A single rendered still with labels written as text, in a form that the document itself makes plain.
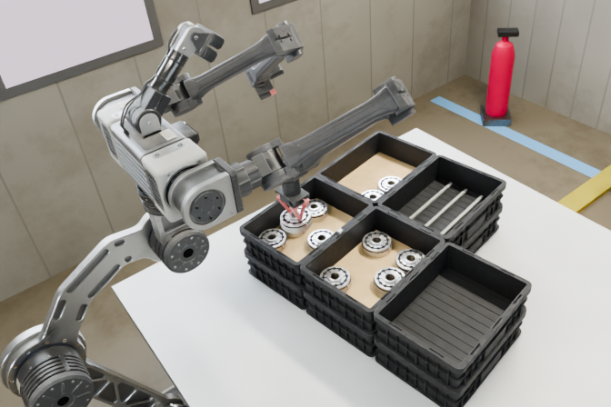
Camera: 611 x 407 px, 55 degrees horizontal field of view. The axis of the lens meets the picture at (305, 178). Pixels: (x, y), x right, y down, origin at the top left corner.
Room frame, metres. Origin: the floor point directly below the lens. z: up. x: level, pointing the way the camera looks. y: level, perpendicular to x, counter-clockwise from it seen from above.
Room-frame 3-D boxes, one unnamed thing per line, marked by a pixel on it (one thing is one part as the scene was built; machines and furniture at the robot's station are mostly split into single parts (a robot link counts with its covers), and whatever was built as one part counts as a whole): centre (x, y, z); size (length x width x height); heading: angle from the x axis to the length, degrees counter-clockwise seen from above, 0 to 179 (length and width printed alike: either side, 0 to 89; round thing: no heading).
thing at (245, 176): (1.13, 0.16, 1.45); 0.09 x 0.08 x 0.12; 33
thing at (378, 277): (1.31, -0.24, 0.86); 0.10 x 0.10 x 0.01
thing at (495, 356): (1.14, -0.40, 0.76); 0.40 x 0.30 x 0.12; 133
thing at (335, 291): (1.36, -0.19, 0.92); 0.40 x 0.30 x 0.02; 133
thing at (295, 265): (1.58, 0.01, 0.92); 0.40 x 0.30 x 0.02; 133
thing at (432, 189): (1.63, -0.49, 0.87); 0.40 x 0.30 x 0.11; 133
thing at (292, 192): (1.46, 0.05, 1.16); 0.10 x 0.07 x 0.07; 36
